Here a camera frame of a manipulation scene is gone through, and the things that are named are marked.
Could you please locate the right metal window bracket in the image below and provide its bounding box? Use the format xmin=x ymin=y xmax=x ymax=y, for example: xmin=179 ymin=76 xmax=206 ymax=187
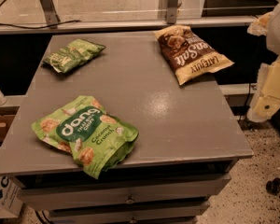
xmin=166 ymin=0 xmax=178 ymax=24

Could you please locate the green jalapeno chip bag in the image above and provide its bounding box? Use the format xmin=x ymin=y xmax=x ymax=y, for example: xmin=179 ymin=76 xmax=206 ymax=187
xmin=43 ymin=39 xmax=105 ymax=73

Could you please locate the grey drawer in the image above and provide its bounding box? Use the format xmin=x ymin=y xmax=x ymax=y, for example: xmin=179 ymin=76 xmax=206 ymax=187
xmin=18 ymin=174 xmax=231 ymax=210
xmin=49 ymin=200 xmax=209 ymax=224

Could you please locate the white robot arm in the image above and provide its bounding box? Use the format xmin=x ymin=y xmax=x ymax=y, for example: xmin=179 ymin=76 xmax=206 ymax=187
xmin=246 ymin=2 xmax=280 ymax=122

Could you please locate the grey drawer cabinet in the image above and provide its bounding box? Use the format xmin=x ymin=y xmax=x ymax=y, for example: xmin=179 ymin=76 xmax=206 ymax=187
xmin=0 ymin=32 xmax=252 ymax=224

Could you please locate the left metal window bracket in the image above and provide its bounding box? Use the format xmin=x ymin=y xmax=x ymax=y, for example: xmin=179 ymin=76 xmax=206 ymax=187
xmin=39 ymin=0 xmax=60 ymax=28

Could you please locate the lower grey drawer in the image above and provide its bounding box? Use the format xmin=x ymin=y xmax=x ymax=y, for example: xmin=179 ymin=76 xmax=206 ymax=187
xmin=49 ymin=200 xmax=209 ymax=224

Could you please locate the white printed bag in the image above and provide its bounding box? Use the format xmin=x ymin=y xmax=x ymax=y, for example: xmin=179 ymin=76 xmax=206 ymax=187
xmin=0 ymin=176 xmax=22 ymax=218

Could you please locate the black office chair caster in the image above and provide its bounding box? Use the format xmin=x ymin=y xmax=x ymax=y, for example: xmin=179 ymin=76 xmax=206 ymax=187
xmin=266 ymin=177 xmax=280 ymax=195

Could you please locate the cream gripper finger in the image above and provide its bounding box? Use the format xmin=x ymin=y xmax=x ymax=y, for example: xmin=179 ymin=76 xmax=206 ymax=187
xmin=247 ymin=12 xmax=272 ymax=36

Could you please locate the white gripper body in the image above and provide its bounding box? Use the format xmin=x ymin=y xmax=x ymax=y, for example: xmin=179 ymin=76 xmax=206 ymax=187
xmin=246 ymin=56 xmax=280 ymax=122

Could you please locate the metal window bracket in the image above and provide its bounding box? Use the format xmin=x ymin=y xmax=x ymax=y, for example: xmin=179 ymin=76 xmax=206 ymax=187
xmin=166 ymin=0 xmax=178 ymax=24
xmin=39 ymin=0 xmax=60 ymax=28

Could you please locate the black cable on ledge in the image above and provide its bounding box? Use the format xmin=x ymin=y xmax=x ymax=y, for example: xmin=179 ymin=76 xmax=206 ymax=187
xmin=0 ymin=19 xmax=82 ymax=30

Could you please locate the black hanging cable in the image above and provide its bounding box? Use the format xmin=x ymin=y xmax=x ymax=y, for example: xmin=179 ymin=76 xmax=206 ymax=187
xmin=239 ymin=83 xmax=254 ymax=129

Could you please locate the green Dang coconut chip bag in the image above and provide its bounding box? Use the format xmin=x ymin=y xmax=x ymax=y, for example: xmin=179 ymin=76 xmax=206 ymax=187
xmin=32 ymin=96 xmax=138 ymax=179

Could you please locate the brown cardboard box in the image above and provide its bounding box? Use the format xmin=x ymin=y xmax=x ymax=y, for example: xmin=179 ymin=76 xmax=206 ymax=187
xmin=0 ymin=115 xmax=15 ymax=141

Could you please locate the upper grey drawer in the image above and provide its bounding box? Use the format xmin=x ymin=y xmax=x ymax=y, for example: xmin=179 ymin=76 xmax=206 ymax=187
xmin=18 ymin=174 xmax=231 ymax=210

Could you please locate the brown Late July chip bag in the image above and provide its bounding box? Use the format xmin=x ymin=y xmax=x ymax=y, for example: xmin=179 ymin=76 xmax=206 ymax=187
xmin=154 ymin=25 xmax=233 ymax=85

